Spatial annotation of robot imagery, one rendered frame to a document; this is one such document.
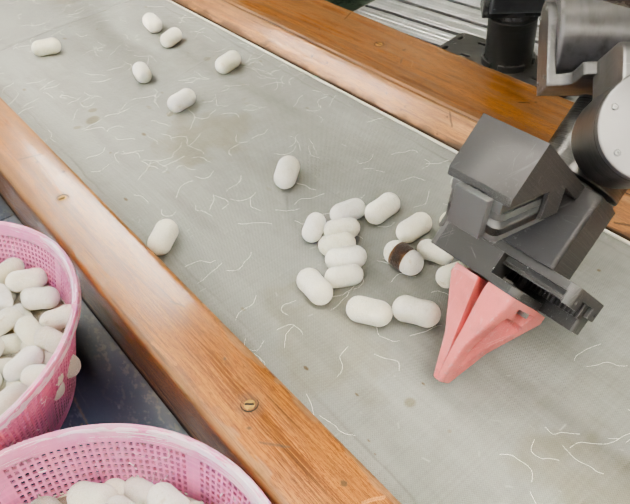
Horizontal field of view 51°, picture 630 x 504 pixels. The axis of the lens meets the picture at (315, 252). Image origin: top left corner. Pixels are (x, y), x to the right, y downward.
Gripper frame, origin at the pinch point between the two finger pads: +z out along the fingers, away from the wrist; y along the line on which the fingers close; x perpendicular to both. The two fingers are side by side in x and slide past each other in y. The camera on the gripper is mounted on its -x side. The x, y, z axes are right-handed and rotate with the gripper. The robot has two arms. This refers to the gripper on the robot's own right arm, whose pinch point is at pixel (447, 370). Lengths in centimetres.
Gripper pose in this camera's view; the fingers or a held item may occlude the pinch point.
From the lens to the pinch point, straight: 46.0
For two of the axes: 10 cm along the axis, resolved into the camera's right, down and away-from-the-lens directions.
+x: 5.7, 2.4, 7.9
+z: -5.3, 8.4, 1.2
